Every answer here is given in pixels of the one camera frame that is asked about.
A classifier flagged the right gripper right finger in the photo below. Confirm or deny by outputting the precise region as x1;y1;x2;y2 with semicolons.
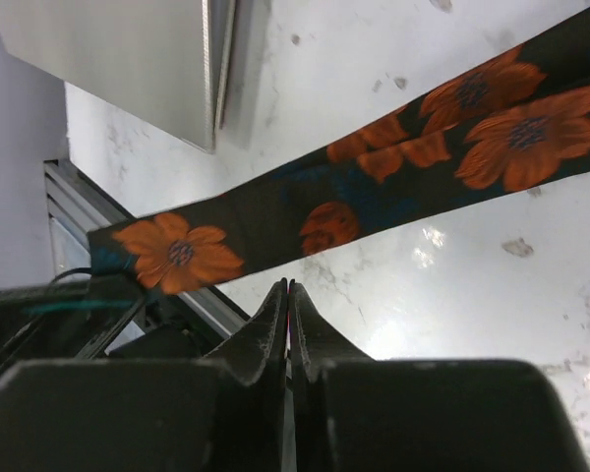
288;282;589;471

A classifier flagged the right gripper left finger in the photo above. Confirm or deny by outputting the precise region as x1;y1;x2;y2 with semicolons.
0;281;287;471

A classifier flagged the black orange floral tie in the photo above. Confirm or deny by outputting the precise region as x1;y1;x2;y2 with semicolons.
88;7;590;295

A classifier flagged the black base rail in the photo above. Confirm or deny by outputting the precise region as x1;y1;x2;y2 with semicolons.
0;269;249;376

